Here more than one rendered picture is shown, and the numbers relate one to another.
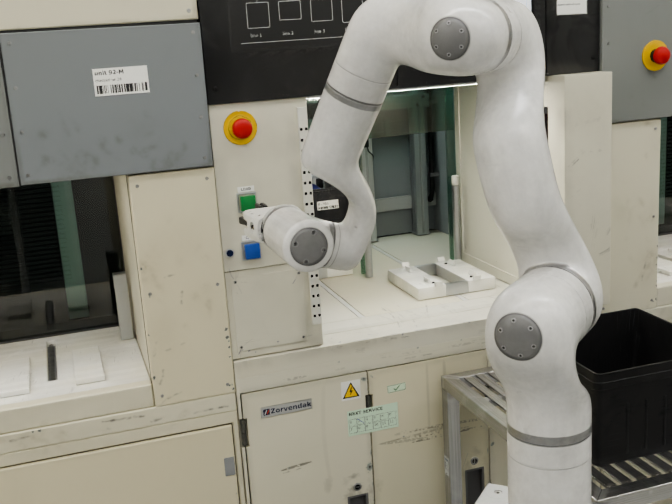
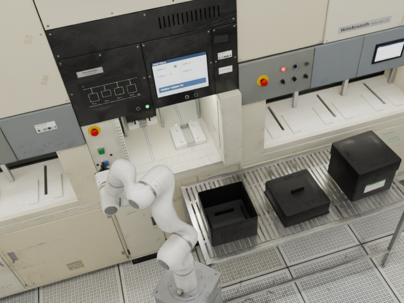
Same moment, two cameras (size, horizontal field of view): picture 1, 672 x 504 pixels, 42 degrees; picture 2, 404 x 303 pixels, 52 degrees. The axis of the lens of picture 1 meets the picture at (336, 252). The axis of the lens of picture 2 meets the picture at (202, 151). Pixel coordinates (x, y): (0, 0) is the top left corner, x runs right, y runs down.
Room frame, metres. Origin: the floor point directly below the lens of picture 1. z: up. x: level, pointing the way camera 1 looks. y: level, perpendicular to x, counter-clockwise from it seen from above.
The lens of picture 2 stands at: (0.11, -0.55, 2.79)
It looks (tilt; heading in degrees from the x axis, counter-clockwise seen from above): 44 degrees down; 5
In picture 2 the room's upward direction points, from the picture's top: 6 degrees counter-clockwise
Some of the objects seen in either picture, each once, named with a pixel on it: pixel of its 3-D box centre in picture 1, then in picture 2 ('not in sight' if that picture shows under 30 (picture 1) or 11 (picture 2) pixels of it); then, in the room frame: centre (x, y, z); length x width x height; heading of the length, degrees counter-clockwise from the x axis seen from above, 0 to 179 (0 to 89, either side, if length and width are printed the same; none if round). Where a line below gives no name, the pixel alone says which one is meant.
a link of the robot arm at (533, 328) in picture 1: (540, 358); (176, 257); (1.16, -0.27, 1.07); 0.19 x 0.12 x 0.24; 147
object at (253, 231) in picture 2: (618, 380); (227, 213); (1.57, -0.52, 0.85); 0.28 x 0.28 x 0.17; 17
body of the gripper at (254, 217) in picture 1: (276, 222); (106, 180); (1.54, 0.10, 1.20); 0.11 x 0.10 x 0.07; 17
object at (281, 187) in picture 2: not in sight; (296, 195); (1.70, -0.94, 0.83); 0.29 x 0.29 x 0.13; 20
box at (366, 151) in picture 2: not in sight; (361, 166); (1.86, -1.34, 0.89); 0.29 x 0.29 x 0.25; 21
